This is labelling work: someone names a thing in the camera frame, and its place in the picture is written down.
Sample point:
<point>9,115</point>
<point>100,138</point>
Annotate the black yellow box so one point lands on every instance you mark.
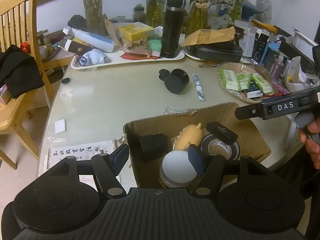
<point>74,47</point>

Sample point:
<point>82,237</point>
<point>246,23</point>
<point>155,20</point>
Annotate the glass vase with stems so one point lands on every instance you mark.
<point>94,16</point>

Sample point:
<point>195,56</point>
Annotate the green mint box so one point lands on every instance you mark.
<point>155,47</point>

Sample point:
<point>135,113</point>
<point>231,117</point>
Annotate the white lid orange jar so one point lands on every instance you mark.
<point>176,170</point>

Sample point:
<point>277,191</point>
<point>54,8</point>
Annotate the white paper slip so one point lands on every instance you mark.
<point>60,126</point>

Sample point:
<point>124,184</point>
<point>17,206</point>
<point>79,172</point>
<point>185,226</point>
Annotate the black zip hard case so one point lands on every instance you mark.
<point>223,46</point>

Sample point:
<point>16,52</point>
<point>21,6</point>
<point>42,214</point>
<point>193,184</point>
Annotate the wicker basket tray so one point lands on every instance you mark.
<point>253,94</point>

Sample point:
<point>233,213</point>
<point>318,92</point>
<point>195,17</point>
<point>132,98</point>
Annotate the black round button disc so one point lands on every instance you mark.
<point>65,80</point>

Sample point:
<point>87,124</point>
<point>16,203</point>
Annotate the black cloth on chair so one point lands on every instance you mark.
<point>19,72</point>

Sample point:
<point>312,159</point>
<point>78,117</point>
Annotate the brown padded envelope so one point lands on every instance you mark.
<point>209,36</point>

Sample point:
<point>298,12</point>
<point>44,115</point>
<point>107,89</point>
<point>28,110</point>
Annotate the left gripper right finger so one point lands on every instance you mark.
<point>198,159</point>

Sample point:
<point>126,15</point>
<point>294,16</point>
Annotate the green wet wipes pack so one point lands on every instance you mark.
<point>229,79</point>

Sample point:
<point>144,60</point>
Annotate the right hand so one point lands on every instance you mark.
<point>311,147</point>

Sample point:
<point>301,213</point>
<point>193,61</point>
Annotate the light blue sock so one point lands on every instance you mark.
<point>93,57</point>

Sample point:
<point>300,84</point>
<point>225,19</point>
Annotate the yellow cardboard box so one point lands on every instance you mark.
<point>135,31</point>

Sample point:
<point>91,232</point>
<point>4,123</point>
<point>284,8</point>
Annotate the white blue lotion bottle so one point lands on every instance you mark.
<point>95,40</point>

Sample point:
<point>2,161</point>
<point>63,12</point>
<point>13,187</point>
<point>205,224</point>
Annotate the yellow pig earphone case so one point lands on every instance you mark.
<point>191,134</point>

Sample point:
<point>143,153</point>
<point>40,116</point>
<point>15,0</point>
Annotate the small black knob cap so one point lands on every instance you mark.
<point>163,73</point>

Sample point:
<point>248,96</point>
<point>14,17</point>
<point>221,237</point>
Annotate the red packet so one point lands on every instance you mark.
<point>132,56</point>

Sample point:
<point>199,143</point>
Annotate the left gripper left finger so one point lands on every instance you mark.
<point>118,158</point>

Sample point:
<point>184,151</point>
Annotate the wooden chair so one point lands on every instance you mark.
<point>18,27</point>

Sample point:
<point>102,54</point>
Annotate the small black box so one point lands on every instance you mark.
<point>221,132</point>

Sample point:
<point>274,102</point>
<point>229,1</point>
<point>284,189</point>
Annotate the black thermos bottle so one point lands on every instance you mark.
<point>173,21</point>

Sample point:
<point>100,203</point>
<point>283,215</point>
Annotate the blue patterned sachet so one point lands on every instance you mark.
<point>199,88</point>

